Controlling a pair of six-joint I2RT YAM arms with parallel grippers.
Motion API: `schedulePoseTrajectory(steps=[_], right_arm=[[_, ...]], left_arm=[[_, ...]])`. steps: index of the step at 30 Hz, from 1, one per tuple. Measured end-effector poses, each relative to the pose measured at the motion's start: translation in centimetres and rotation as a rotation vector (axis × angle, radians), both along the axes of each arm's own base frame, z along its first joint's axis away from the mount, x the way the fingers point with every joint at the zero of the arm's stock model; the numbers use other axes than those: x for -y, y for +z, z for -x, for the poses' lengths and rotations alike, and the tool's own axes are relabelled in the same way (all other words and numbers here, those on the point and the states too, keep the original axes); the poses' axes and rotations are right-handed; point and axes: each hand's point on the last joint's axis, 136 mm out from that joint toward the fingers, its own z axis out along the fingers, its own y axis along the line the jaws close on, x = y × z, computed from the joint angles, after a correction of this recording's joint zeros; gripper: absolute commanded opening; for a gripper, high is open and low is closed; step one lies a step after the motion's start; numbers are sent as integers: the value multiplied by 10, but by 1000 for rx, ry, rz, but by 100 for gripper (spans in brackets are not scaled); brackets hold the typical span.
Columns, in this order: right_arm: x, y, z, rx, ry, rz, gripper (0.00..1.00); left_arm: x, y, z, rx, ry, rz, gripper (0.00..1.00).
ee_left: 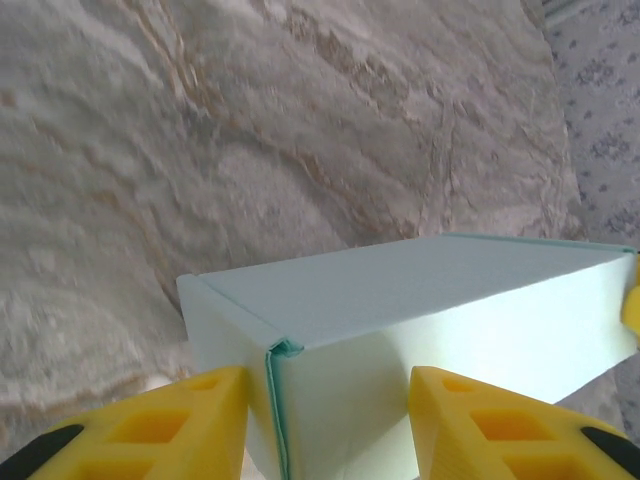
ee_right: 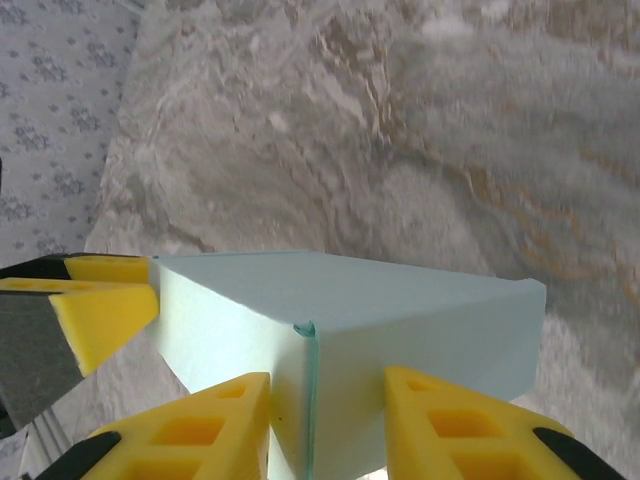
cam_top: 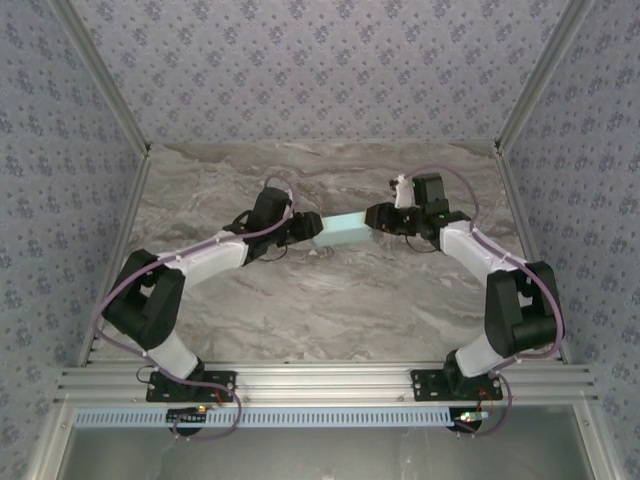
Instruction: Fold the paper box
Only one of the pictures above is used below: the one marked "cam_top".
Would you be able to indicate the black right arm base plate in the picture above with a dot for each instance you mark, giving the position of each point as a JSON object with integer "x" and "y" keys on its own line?
{"x": 425, "y": 387}

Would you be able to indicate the grey metal panel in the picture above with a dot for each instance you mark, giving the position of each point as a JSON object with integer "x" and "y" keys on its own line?
{"x": 325, "y": 455}

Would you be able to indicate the wide aluminium base rail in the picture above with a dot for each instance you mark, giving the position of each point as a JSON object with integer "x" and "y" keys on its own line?
{"x": 325, "y": 382}

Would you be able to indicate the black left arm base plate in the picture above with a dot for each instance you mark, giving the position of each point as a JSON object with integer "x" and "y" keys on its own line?
{"x": 220, "y": 385}

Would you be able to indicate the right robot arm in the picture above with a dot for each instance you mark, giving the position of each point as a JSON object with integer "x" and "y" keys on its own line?
{"x": 465, "y": 250}

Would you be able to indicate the aluminium side rail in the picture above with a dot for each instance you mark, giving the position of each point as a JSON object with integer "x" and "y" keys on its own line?
{"x": 115, "y": 250}
{"x": 525, "y": 235}

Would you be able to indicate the aluminium frame post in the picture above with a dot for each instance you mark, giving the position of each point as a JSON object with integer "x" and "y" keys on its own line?
{"x": 100, "y": 75}
{"x": 545, "y": 75}

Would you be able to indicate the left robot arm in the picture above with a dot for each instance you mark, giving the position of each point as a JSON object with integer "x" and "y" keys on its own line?
{"x": 215, "y": 257}

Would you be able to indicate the mint green paper box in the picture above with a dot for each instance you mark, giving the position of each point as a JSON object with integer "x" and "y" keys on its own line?
{"x": 345, "y": 229}

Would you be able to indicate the small circuit board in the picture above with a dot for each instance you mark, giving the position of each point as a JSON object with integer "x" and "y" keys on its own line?
{"x": 470, "y": 421}
{"x": 187, "y": 417}

